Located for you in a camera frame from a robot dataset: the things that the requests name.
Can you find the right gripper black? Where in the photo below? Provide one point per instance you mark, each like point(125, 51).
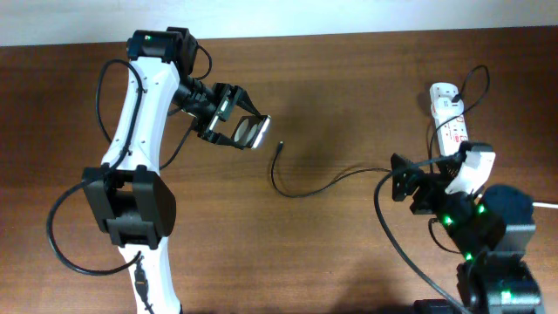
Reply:
point(431, 182)

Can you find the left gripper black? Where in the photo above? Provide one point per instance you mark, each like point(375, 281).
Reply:
point(221, 89)

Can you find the black Samsung Galaxy smartphone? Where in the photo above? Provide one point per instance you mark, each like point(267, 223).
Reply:
point(250, 131)

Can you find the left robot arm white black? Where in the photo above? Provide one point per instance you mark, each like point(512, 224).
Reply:
point(129, 200)

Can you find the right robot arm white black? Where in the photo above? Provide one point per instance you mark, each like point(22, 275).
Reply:
point(490, 227)

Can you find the white USB charger plug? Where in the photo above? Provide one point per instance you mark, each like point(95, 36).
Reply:
point(443, 107)

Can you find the white power strip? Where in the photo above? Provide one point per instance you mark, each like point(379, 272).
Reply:
point(452, 132)

